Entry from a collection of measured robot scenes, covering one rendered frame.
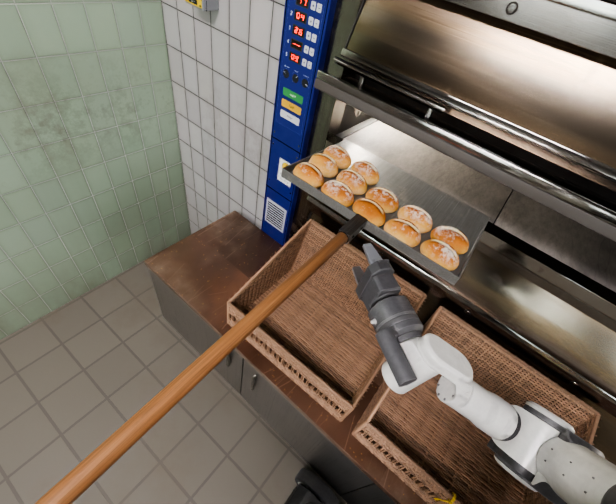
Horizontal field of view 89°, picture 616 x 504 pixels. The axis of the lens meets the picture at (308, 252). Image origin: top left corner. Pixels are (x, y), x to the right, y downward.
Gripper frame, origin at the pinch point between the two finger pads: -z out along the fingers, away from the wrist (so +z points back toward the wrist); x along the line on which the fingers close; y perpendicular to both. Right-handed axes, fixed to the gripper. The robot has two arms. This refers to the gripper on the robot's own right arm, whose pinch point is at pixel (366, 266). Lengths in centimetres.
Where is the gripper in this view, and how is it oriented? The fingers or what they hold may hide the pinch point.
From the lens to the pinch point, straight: 72.6
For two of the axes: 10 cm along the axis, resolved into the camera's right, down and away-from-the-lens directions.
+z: 3.0, 7.5, -6.0
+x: 1.8, -6.6, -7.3
